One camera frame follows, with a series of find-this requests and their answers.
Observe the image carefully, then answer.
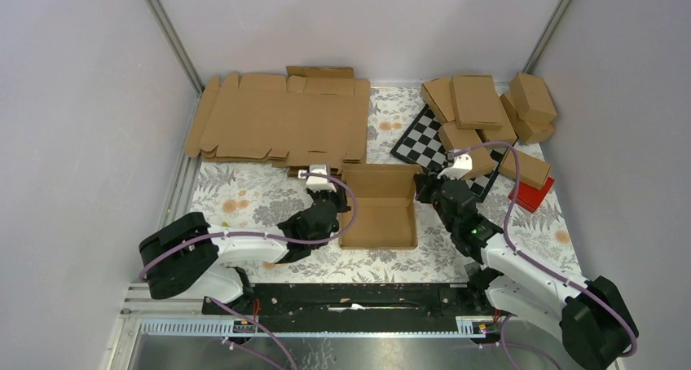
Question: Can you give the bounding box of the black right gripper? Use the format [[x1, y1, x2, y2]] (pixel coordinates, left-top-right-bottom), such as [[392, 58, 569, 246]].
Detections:
[[413, 166, 458, 233]]

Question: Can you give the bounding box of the brown cardboard box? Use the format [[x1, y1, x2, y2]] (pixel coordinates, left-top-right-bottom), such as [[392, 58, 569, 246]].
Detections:
[[339, 164, 421, 250]]

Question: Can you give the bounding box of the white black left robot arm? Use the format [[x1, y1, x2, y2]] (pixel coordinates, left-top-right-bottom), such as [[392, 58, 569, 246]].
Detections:
[[139, 187, 350, 314]]

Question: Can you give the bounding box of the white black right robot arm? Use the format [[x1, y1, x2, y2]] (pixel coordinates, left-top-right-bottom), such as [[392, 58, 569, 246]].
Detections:
[[414, 173, 640, 369]]

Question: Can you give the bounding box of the folded cardboard box front centre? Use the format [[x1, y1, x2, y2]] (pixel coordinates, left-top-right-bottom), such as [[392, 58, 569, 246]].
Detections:
[[439, 123, 495, 179]]

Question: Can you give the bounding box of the folded cardboard box middle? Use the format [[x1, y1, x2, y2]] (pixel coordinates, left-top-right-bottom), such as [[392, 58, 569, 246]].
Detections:
[[477, 110, 517, 145]]

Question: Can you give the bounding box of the folded cardboard box back left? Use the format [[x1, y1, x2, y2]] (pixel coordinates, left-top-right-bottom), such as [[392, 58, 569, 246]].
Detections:
[[420, 77, 455, 124]]

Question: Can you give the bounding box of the folded cardboard box large top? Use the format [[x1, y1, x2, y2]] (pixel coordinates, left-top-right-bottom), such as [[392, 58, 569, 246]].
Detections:
[[451, 74, 504, 130]]

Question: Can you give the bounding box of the red box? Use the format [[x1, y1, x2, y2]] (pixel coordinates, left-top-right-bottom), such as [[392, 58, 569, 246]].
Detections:
[[508, 176, 554, 213]]

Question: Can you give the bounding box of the folded cardboard box front right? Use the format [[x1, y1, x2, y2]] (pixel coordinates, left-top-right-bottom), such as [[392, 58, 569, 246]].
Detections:
[[498, 151, 552, 189]]

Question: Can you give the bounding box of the folded cardboard box lower right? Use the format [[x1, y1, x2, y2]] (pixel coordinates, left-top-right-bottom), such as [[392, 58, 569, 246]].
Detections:
[[500, 92, 555, 144]]

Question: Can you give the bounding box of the folded cardboard box top right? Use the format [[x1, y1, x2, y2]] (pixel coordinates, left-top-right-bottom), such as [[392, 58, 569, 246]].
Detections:
[[509, 73, 557, 125]]

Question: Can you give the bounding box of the black white checkerboard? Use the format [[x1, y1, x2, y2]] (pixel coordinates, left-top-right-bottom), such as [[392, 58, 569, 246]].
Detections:
[[390, 104, 507, 202]]

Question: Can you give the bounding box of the floral patterned table mat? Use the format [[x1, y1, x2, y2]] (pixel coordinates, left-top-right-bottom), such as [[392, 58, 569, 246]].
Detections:
[[190, 86, 580, 283]]

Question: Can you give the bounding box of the stack of flat cardboard sheets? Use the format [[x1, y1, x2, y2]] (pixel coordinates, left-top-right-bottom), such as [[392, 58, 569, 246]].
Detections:
[[184, 66, 371, 172]]

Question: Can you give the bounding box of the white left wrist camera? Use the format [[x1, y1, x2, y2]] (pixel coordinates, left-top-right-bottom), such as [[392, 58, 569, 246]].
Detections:
[[306, 164, 335, 192]]

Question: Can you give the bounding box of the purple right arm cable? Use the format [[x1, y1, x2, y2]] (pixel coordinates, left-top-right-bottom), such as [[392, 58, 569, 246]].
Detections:
[[447, 142, 640, 370]]

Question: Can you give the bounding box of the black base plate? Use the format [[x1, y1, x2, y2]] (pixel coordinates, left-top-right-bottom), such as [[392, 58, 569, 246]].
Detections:
[[201, 283, 505, 334]]

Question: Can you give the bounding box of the aluminium rail frame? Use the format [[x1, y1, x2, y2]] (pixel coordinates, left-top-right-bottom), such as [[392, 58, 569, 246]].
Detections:
[[110, 0, 624, 370]]

